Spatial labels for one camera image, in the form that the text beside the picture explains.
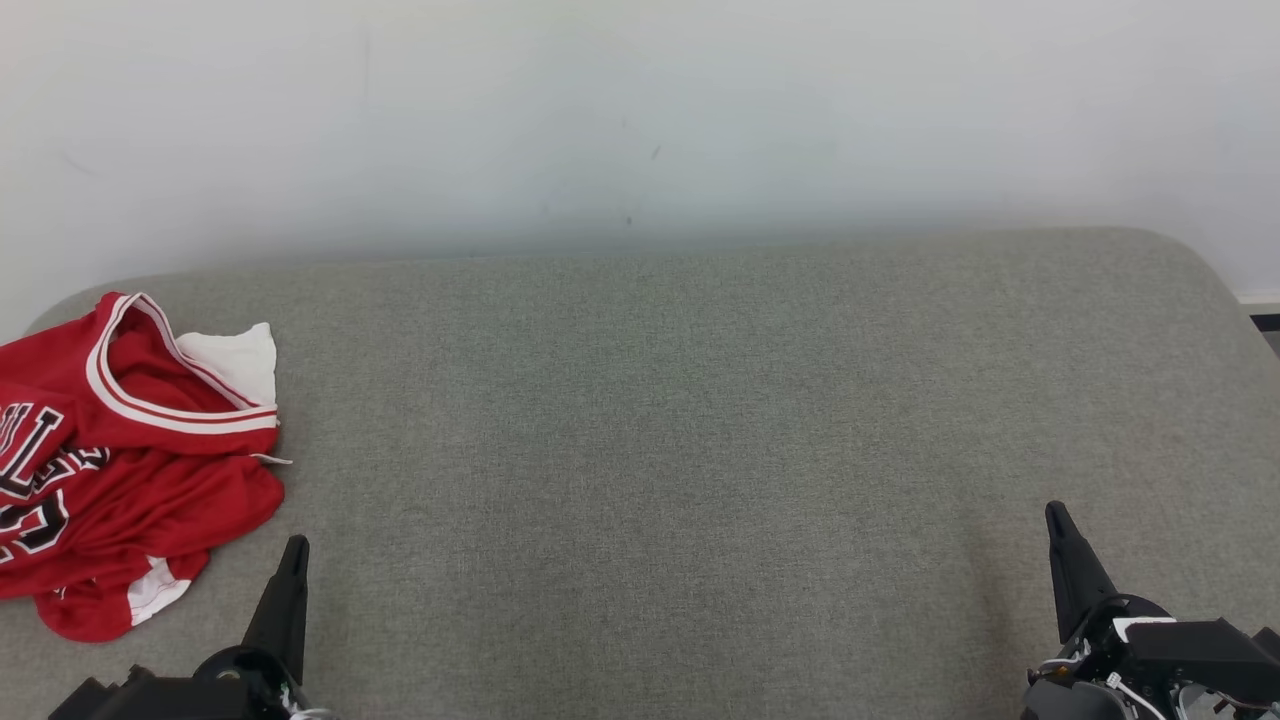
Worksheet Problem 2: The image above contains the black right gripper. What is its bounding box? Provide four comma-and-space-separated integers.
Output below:
1028, 500, 1181, 693

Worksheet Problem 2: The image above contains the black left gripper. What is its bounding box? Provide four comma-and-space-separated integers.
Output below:
48, 535, 311, 720

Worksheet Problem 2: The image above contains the red basketball jersey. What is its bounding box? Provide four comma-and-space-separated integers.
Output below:
0, 291, 294, 601

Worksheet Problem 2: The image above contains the grey fabric sofa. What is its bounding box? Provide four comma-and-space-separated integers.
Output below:
0, 226, 1280, 720

